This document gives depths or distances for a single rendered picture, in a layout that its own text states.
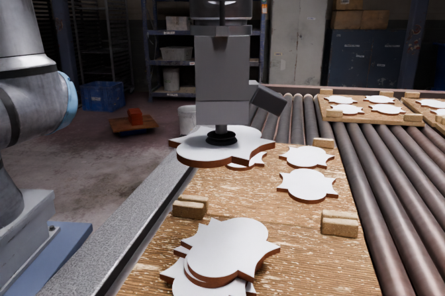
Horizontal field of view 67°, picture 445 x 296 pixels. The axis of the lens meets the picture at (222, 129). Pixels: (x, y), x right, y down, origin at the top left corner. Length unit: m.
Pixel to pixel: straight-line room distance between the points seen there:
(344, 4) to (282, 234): 5.14
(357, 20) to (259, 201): 5.11
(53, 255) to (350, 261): 0.52
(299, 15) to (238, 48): 4.98
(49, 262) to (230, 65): 0.50
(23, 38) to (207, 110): 0.39
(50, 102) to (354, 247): 0.58
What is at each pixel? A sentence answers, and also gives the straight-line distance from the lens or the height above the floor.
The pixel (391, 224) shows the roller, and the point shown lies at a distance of 0.75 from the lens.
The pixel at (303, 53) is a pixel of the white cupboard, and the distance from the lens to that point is 5.40.
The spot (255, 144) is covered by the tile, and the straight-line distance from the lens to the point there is 0.44.
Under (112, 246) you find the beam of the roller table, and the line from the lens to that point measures 0.64.
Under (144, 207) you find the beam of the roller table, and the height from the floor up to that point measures 0.92.
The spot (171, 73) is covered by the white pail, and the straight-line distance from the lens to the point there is 5.51.
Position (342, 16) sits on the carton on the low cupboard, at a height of 1.30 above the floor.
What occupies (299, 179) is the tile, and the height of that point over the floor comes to 0.95.
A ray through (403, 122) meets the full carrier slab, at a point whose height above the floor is 0.93.
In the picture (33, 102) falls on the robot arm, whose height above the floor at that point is 1.15.
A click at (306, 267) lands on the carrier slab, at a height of 0.94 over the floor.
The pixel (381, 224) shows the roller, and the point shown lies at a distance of 0.72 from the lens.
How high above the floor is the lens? 1.29
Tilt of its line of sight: 18 degrees down
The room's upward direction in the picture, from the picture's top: straight up
